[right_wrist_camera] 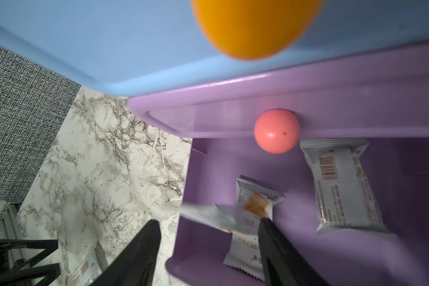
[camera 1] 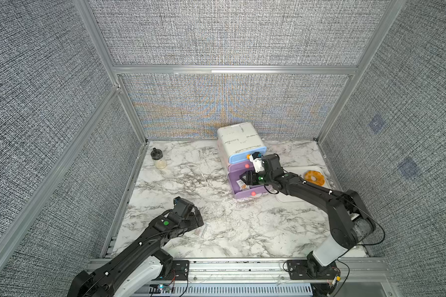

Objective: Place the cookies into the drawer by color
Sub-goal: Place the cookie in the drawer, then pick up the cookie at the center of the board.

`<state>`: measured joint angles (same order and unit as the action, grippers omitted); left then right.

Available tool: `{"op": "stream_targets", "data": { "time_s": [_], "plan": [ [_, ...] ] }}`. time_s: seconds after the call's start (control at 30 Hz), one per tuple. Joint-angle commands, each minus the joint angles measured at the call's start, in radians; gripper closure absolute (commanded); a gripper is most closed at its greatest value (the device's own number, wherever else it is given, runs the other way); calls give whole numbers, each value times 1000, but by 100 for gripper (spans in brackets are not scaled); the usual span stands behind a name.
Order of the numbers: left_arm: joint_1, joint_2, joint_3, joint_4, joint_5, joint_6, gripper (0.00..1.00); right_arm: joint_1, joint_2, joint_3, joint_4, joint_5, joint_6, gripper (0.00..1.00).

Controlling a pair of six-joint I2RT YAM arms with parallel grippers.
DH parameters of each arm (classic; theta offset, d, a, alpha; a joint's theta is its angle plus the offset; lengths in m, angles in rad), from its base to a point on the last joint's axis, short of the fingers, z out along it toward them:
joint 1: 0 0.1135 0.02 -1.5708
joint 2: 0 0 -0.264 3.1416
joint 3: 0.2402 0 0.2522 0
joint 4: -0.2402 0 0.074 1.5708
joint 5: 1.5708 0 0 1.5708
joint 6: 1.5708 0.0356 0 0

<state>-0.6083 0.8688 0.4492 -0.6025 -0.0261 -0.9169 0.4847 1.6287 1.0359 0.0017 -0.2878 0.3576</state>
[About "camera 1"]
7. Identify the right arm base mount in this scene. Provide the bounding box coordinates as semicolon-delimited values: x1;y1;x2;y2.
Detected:
283;252;341;286

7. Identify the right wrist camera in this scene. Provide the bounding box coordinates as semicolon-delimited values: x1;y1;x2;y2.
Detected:
249;152;265;173

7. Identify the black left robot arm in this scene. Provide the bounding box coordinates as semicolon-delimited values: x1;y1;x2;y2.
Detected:
68;197;204;297

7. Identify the orange glazed donut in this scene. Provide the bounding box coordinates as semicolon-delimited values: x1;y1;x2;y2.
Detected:
304;170;326;186

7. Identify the white cookie packet orange picture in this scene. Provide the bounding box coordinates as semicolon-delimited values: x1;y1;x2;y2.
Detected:
236;179;250;191

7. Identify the white blue drawer cabinet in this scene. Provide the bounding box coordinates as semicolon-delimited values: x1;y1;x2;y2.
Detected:
217;122;267;167

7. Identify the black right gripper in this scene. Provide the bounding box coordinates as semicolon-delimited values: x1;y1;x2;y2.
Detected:
238;169;275;186

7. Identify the aluminium front rail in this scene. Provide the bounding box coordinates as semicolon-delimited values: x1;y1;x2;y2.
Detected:
131;257;401;297

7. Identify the purple drawer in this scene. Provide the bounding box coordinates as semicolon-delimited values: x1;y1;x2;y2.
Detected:
228;172;268;200
228;159;254;174

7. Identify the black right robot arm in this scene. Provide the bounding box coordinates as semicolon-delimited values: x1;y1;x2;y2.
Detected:
240;154;377;271

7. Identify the white rectangular tray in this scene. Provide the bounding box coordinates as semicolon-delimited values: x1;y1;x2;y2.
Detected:
275;165;332;204

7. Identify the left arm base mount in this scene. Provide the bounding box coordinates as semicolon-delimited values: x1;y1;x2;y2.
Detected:
154;249;190;281

